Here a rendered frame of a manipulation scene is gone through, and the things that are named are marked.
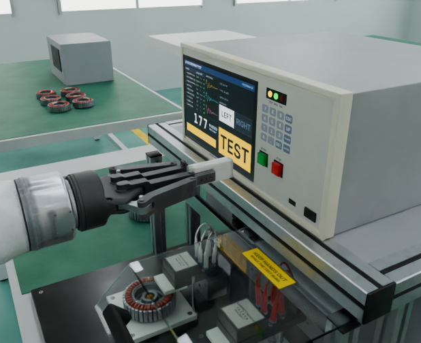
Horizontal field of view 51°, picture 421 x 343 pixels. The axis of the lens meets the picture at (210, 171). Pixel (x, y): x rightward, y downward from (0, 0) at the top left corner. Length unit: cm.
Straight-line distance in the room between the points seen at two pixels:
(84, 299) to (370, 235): 67
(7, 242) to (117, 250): 74
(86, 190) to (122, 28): 500
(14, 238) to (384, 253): 45
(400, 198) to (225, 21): 549
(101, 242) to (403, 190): 85
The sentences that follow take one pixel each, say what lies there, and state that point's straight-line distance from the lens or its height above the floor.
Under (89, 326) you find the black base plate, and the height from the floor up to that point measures 77.
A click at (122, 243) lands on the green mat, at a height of 75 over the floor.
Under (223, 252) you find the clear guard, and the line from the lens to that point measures 68.
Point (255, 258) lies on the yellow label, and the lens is 67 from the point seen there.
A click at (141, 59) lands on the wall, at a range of 564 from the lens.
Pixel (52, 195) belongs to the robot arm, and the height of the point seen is 121.
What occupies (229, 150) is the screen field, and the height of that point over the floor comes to 116.
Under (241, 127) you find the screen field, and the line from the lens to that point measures 74.
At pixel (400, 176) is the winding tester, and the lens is 70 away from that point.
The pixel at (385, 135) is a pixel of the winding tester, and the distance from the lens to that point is 64.
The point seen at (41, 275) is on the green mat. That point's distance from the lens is 122.
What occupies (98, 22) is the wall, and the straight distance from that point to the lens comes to 543.
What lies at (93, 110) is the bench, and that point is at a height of 75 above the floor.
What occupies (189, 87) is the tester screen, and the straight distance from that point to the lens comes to 89.
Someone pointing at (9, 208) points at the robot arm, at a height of 121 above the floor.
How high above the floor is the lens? 146
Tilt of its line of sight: 25 degrees down
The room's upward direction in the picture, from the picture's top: straight up
